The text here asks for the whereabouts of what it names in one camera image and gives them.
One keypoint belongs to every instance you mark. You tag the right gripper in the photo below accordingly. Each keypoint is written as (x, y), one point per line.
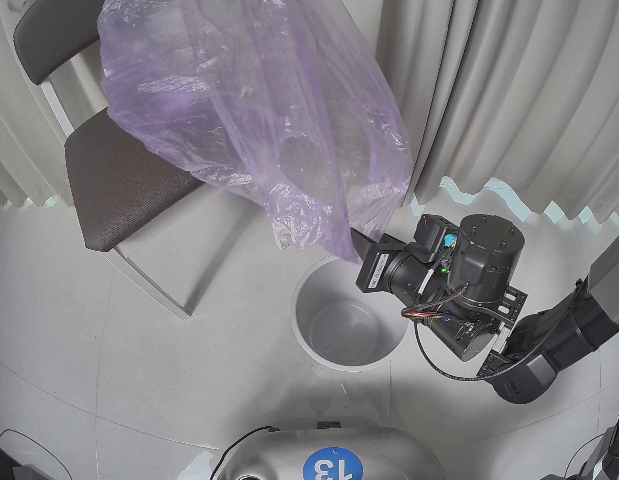
(409, 278)

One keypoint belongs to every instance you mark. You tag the purple plastic bag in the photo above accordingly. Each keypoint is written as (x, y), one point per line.
(239, 93)

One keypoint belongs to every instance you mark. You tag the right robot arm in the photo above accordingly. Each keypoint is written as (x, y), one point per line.
(489, 263)

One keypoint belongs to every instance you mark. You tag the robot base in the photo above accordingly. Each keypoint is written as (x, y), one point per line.
(389, 453)

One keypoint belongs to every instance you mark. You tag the white trash bin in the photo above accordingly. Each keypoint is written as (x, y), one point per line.
(339, 333)

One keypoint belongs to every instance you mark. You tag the grey padded white chair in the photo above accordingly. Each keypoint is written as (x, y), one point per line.
(114, 193)

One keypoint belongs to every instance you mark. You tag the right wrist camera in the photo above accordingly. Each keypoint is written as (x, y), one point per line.
(432, 233)

